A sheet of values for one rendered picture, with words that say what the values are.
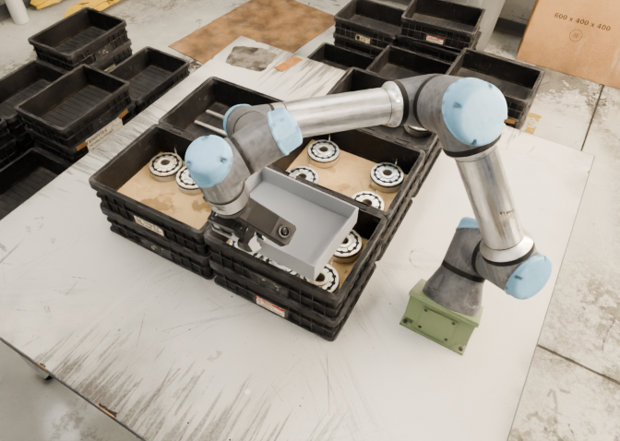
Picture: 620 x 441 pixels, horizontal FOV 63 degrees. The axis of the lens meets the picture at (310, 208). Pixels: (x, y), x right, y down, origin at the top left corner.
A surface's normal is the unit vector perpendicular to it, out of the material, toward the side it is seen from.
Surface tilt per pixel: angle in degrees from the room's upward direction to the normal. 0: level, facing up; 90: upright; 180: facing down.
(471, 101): 57
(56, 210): 0
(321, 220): 2
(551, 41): 73
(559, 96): 0
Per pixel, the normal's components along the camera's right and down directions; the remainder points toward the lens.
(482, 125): 0.31, 0.22
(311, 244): 0.04, -0.69
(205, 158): -0.11, -0.45
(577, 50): -0.47, 0.42
